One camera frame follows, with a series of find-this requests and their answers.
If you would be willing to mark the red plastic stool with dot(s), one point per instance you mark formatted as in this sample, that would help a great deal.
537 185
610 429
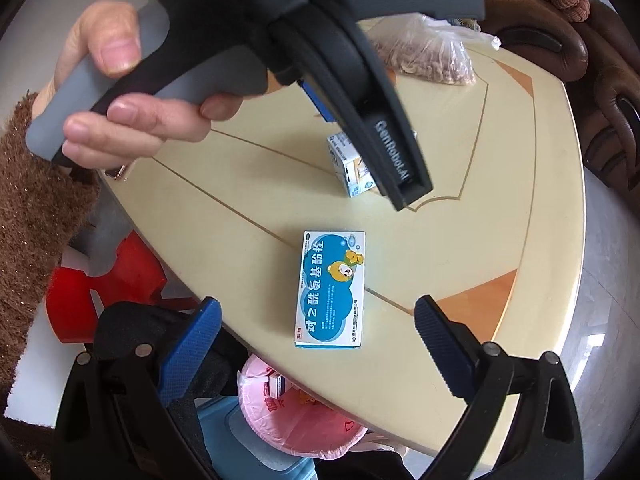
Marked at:
75 300

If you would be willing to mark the person's right leg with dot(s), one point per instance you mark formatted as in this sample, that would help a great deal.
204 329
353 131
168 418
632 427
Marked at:
360 467

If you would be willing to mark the person's left forearm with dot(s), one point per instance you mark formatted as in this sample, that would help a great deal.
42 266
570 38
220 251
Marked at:
30 210

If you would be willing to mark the plastic bag of peanuts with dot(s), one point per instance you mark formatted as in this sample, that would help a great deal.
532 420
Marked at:
435 60

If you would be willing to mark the small white medicine box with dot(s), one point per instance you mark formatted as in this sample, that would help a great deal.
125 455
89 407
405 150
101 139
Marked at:
345 160

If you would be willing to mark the blue bear medicine box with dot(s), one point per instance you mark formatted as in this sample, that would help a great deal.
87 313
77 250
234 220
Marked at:
330 290

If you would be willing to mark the person's left hand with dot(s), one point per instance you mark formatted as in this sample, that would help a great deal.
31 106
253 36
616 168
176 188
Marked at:
140 125

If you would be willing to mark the pink smartphone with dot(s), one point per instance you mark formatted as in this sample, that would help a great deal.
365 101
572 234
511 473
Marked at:
116 172

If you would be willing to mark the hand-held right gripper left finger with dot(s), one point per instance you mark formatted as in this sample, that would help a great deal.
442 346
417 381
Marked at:
192 347

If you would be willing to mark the light blue plastic stool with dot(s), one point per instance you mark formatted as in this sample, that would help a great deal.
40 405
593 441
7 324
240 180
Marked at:
250 450

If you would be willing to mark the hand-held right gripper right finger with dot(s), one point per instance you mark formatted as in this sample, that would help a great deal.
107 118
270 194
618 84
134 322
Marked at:
445 345

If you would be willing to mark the brown leather sofa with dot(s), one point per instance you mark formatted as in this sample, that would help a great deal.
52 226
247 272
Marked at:
610 85

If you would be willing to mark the pink lined trash bin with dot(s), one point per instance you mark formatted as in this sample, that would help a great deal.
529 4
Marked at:
300 435

